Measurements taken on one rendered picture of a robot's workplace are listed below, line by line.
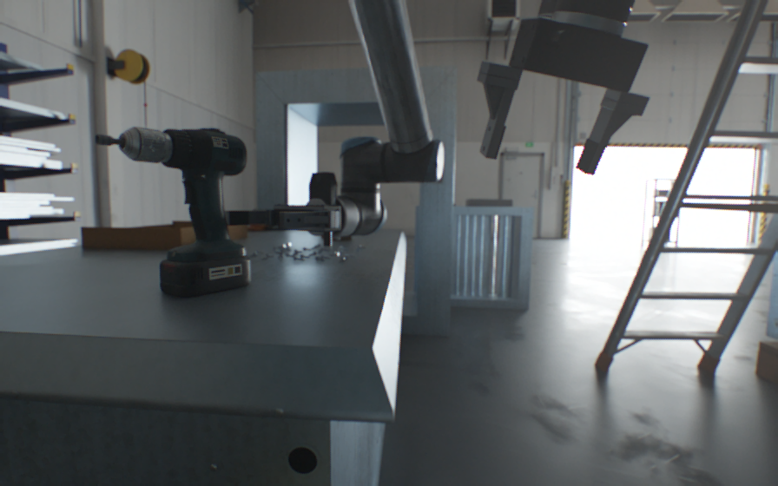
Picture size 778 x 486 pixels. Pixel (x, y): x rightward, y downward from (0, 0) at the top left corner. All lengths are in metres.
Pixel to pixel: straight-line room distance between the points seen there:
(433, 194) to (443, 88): 0.60
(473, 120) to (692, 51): 5.46
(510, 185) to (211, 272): 9.82
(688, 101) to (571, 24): 11.57
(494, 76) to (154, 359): 0.44
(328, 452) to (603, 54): 0.50
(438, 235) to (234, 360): 1.93
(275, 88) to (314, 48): 8.81
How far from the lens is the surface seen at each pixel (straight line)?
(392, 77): 0.69
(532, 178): 10.35
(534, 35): 0.46
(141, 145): 0.56
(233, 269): 0.60
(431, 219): 2.23
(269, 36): 11.83
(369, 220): 0.85
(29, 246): 4.87
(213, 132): 0.61
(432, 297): 2.29
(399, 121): 0.74
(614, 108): 0.53
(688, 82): 12.12
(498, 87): 0.47
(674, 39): 12.24
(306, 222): 0.64
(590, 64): 0.49
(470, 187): 10.08
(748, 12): 1.72
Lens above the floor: 0.78
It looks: 6 degrees down
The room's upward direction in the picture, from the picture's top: 1 degrees clockwise
